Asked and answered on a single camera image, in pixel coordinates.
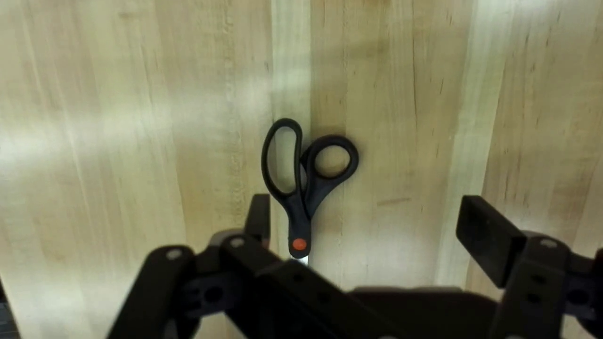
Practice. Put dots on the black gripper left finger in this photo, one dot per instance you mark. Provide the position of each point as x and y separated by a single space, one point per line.
238 276

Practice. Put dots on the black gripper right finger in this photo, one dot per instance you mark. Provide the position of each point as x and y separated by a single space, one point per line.
539 276

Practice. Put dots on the black handled scissors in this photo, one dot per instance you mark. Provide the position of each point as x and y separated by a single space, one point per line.
309 184

